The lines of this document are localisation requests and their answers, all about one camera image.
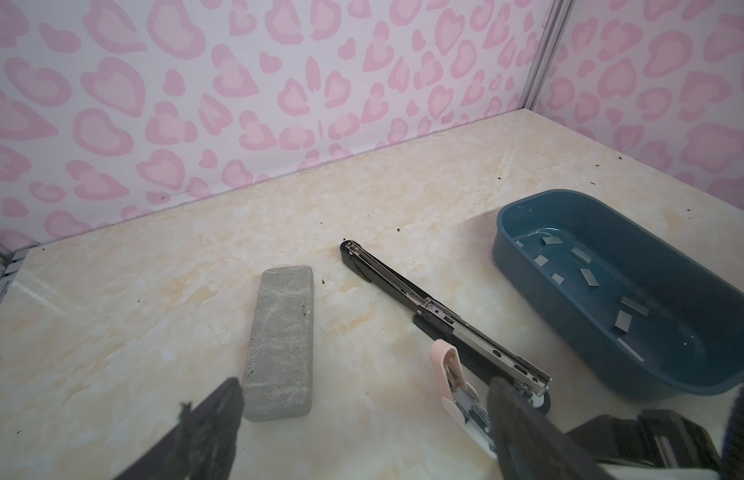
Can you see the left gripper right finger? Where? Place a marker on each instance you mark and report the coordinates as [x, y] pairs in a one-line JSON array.
[[528, 445]]

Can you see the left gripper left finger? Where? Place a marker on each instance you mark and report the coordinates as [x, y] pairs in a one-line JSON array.
[[202, 445]]

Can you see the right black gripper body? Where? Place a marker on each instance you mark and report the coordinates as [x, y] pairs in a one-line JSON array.
[[656, 438]]

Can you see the pink white stapler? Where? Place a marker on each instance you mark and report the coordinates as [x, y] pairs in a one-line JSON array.
[[458, 397]]

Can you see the grey stone block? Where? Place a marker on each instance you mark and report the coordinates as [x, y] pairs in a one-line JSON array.
[[278, 381]]

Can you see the teal plastic tray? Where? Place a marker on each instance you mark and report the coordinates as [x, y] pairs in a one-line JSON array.
[[650, 322]]

